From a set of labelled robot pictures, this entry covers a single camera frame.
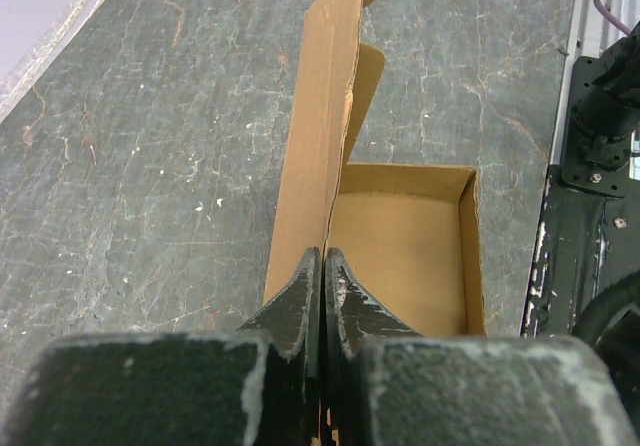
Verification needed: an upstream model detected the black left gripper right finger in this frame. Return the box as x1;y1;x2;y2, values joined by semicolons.
325;247;421;361

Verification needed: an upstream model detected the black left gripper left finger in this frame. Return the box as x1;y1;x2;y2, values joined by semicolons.
237;246;322;367

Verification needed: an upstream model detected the brown cardboard box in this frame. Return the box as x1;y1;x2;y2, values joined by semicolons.
264;0;485;336

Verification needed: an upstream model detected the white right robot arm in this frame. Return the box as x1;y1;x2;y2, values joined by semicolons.
571;27;639;171

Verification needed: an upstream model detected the aluminium frame rail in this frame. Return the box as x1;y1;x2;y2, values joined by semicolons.
547;0;640;167

